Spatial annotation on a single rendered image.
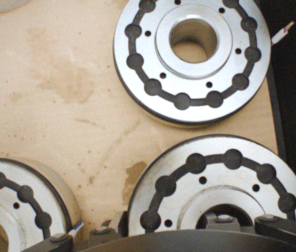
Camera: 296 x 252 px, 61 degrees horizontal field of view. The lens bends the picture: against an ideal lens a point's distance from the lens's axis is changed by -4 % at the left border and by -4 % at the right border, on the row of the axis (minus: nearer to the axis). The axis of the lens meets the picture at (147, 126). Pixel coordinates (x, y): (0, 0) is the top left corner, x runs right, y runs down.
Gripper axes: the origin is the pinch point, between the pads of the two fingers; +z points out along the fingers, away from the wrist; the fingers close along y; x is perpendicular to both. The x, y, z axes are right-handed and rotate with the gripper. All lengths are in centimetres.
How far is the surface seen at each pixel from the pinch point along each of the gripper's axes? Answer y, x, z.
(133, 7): -0.5, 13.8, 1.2
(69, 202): -6.1, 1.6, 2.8
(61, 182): -6.8, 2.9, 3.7
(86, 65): -4.6, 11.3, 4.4
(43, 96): -8.0, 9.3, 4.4
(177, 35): 2.4, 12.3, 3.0
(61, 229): -6.2, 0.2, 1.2
